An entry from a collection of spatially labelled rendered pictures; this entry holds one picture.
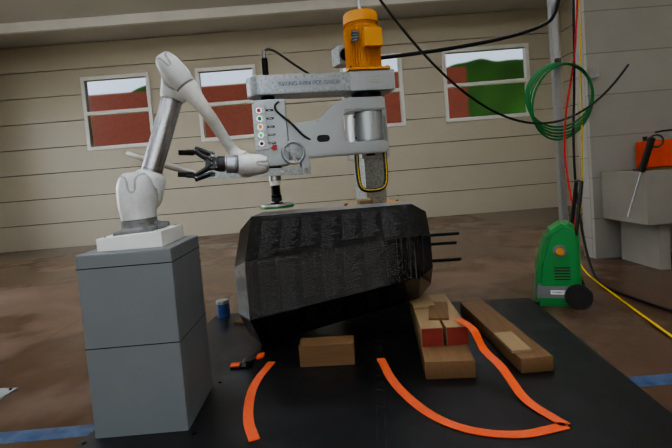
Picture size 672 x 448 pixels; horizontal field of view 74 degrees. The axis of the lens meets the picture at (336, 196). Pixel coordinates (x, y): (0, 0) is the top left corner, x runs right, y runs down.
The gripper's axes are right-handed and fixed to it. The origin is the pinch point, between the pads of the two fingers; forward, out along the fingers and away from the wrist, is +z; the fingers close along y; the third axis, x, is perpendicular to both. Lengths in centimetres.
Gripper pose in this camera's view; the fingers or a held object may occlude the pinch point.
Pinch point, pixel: (180, 163)
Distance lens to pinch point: 221.6
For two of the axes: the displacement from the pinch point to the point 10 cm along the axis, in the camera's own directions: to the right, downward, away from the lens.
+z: -9.6, 0.1, -2.9
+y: -1.8, -7.9, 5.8
